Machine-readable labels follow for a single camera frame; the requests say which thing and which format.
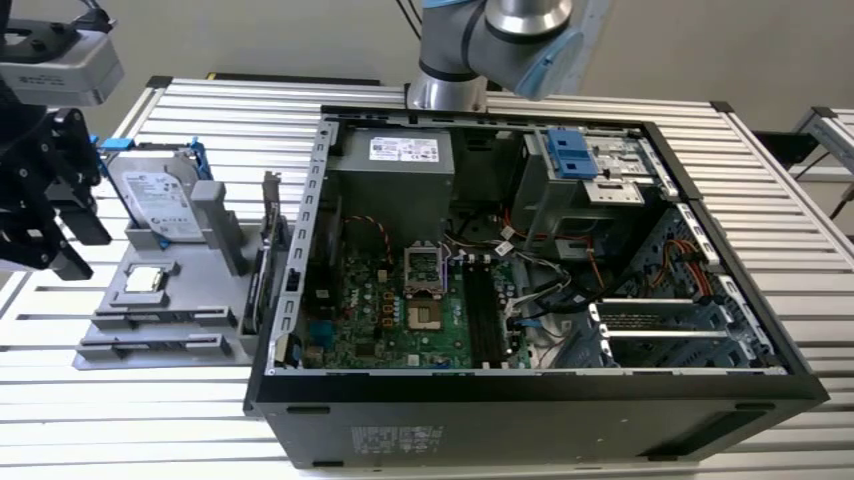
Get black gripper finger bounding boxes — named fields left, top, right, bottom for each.
left=0, top=199, right=94, bottom=282
left=45, top=107, right=113, bottom=246

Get black RAM slot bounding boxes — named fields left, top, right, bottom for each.
left=458, top=254, right=481, bottom=371
left=481, top=254, right=509, bottom=371
left=466, top=254, right=491, bottom=371
left=473, top=254, right=500, bottom=371

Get hard disk in blue carrier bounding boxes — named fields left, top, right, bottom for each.
left=92, top=135, right=214, bottom=251

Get silver CPU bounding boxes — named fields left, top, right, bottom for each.
left=125, top=266, right=166, bottom=294

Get grey parts rack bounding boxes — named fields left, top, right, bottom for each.
left=72, top=172, right=294, bottom=372

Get black case fan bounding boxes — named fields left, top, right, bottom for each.
left=312, top=194, right=345, bottom=301

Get grey power supply white label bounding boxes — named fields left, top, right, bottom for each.
left=325, top=127, right=458, bottom=246

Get metal socket cover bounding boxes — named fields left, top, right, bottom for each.
left=402, top=240, right=446, bottom=300

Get CPU socket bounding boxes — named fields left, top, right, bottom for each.
left=404, top=297, right=446, bottom=332

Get green motherboard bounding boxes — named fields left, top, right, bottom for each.
left=298, top=239, right=535, bottom=371

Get black PC case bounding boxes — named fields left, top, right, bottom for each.
left=242, top=103, right=832, bottom=470

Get blue drive latch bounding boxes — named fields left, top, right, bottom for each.
left=544, top=128, right=595, bottom=180

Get grey metal disk bay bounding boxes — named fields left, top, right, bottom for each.
left=585, top=294, right=768, bottom=371

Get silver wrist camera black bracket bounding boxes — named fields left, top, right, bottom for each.
left=0, top=18, right=126, bottom=107

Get graphics card with metal bracket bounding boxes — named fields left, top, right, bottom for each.
left=238, top=169, right=292, bottom=336

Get white labelled wire bundle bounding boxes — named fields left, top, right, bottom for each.
left=445, top=227, right=535, bottom=261

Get black cable bundle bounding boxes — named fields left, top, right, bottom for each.
left=519, top=259, right=661, bottom=321

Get orange cable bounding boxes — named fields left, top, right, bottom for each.
left=503, top=209, right=608, bottom=291

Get orange yellow red power wires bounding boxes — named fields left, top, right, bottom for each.
left=656, top=238, right=715, bottom=306

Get aluminium frame side table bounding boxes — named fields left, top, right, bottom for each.
left=785, top=105, right=854, bottom=181

